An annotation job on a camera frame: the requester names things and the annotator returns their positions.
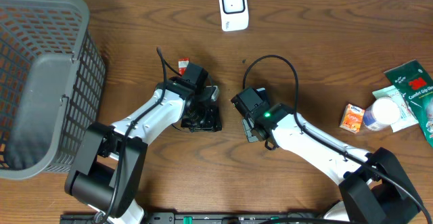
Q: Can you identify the red box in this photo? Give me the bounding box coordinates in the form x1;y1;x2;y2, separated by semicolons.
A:
178;58;189;76

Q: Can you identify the orange Kleenex tissue pack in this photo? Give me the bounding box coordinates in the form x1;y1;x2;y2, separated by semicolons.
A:
340;104;365;133

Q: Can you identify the white cotton swab tub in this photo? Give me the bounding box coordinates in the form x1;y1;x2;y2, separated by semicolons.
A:
363;97;401;131

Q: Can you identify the green 3M gloves package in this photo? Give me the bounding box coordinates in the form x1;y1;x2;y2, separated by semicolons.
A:
384;60;432;145

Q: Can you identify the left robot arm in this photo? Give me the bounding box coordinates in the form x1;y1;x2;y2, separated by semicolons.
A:
65;63;222;223

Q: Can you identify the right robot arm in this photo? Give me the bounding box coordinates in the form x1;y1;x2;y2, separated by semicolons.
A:
231;87;424;223

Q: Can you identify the white barcode scanner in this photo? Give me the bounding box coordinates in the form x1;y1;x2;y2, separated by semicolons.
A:
219;0;249;32

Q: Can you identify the grey plastic shopping basket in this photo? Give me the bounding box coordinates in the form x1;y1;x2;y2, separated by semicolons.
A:
1;0;106;180

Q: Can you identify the black right camera cable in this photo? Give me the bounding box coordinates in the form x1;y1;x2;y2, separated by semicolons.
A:
242;54;432;224

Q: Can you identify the black camera cable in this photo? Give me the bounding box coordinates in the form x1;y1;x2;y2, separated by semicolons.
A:
242;54;432;224
94;46;183;224

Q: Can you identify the black left camera cable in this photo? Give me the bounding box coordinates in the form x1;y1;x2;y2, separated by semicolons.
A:
94;46;183;224

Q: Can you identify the black mounting rail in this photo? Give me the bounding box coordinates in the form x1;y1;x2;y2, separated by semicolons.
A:
60;211;329;224

